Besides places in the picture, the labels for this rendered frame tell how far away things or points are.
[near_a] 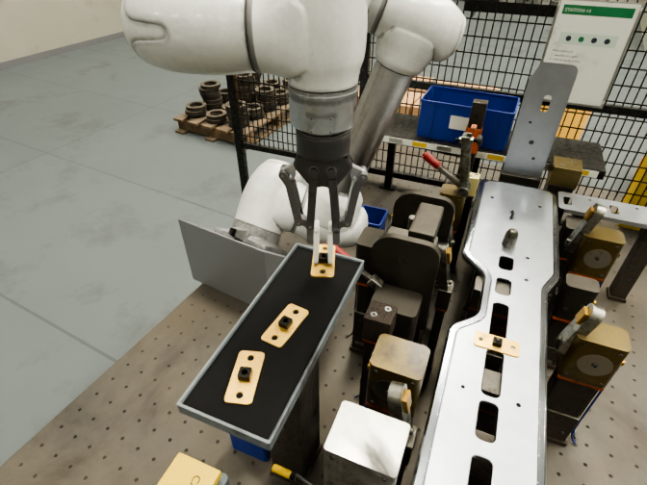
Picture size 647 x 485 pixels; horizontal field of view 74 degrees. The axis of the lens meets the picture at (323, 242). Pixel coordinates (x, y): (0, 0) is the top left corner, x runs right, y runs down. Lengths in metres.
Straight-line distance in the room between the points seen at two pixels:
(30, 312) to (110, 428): 1.60
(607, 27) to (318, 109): 1.25
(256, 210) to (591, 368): 0.90
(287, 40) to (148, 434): 0.94
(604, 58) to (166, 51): 1.40
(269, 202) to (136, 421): 0.66
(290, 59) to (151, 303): 2.08
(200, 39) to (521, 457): 0.74
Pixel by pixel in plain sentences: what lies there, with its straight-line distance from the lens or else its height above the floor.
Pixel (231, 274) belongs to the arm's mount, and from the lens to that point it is 1.32.
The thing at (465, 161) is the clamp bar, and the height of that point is 1.15.
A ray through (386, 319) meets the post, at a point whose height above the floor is 1.10.
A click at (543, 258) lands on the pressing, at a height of 1.00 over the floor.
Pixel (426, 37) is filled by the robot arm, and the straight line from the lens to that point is 1.07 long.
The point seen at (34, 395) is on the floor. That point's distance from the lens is 2.35.
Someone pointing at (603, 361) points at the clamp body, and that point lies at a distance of 0.98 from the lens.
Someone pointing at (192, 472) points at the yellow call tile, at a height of 1.16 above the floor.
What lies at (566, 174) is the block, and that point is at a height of 1.04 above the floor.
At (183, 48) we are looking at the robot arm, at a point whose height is 1.55.
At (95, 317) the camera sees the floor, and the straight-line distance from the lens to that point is 2.54.
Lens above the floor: 1.68
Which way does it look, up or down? 38 degrees down
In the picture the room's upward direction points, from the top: straight up
